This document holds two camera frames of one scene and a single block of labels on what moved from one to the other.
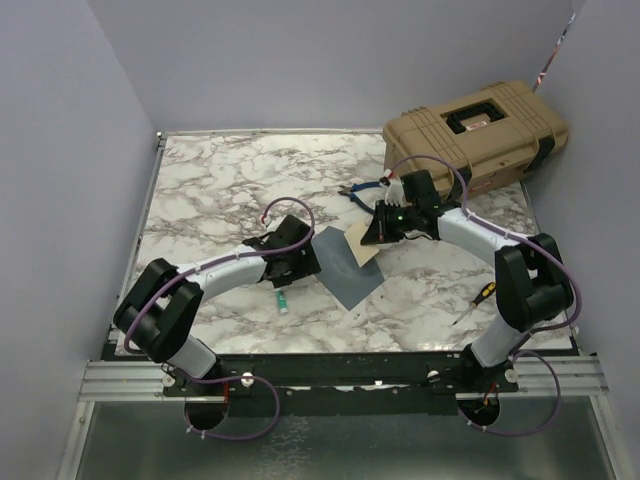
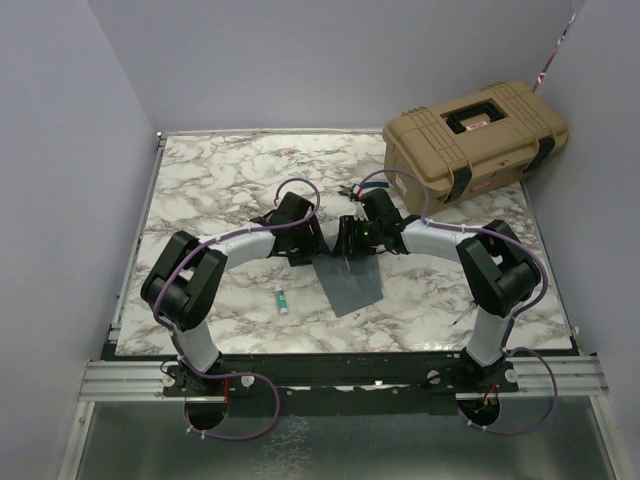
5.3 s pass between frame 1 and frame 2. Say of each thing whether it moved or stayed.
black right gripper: moved
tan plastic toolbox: stayed
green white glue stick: stayed
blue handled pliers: stayed
